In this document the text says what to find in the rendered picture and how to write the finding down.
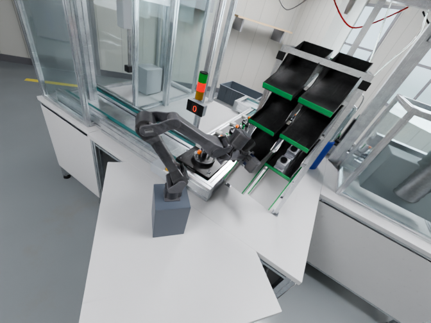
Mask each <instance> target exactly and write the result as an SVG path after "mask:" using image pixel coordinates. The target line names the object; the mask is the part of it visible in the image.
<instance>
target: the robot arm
mask: <svg viewBox="0 0 431 323"><path fill-rule="evenodd" d="M156 122H160V123H158V124H157V123H156ZM174 129H175V130H176V131H178V132H179V133H181V134H183V135H184V136H186V137H187V138H189V139H191V140H192V141H193V142H195V143H197V144H198V145H200V146H201V147H202V148H203V150H204V151H205V152H206V153H207V154H208V155H209V156H210V157H211V158H215V159H216V160H217V161H218V162H219V163H220V165H222V164H223V163H224V161H232V162H233V163H235V161H236V160H237V162H240V161H241V160H242V161H243V162H244V163H243V164H244V165H245V166H244V168H245V169H246V170H247V171H248V172H249V173H254V172H255V171H256V169H257V168H258V167H259V166H260V165H261V162H260V161H259V160H258V159H257V158H256V157H255V156H254V155H253V154H252V153H251V154H250V155H248V153H249V152H248V151H249V150H250V149H251V148H252V147H254V146H255V142H254V140H253V139H252V138H251V136H250V135H249V134H248V133H247V132H246V131H244V130H243V129H240V128H239V129H237V128H236V129H235V130H234V132H233V133H232V134H231V135H229V136H228V137H227V136H226V135H225V136H220V137H215V136H214V135H209V134H206V133H204V132H202V131H201V130H200V129H198V128H197V127H196V126H194V125H192V124H191V123H190V122H188V121H187V120H185V119H184V118H183V117H181V116H180V115H179V114H178V113H176V112H160V111H153V112H148V111H141V112H139V113H138V114H137V115H136V118H135V132H136V134H138V136H139V137H141V139H143V141H145V142H147V143H149V144H150V145H151V146H152V148H153V149H154V150H155V152H156V153H157V155H158V157H159V158H160V159H161V161H162V162H163V164H164V165H165V167H166V168H167V170H168V171H169V173H168V174H166V175H165V176H166V183H165V188H164V201H165V202H171V201H180V197H181V196H182V190H183V189H184V188H185V186H187V184H188V183H189V182H188V180H189V176H188V173H187V168H186V167H184V165H183V163H181V164H179V163H177V161H176V160H175V159H174V156H173V155H172V153H171V152H170V150H169V148H168V147H167V145H166V144H165V142H164V140H163V138H162V137H161V134H163V133H165V132H167V131H170V130H174ZM221 142H223V146H222V144H221ZM246 156H247V157H246Z"/></svg>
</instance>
